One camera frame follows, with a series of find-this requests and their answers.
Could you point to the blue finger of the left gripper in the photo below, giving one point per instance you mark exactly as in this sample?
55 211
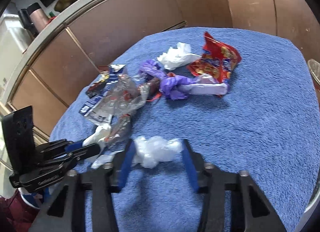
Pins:
87 151
74 146

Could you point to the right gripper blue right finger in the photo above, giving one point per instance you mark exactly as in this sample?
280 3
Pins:
189 160

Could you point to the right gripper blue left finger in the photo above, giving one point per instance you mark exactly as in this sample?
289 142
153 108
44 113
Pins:
126 159

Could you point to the clear plastic wad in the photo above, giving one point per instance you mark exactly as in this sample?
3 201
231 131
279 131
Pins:
150 152

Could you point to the blue milk carton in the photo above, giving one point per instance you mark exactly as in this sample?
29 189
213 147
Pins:
92 108

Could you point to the red snack bag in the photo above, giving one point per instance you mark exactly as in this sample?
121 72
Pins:
218 60

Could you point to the brown kitchen cabinets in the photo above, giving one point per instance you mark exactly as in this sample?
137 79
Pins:
65 56

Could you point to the beige trash bin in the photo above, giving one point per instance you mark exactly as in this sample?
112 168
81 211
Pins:
314 68

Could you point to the clear plastic wrapper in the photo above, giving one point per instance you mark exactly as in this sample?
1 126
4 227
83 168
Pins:
122 101

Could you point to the purple crumpled glove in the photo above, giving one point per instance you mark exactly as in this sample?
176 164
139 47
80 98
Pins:
179 87

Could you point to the blue terry towel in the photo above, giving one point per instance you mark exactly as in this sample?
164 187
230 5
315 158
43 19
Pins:
267 124

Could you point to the crumpled white tissue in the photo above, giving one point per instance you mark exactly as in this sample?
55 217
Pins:
177 57

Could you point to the pink thermos bottle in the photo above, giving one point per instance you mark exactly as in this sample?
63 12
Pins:
37 16

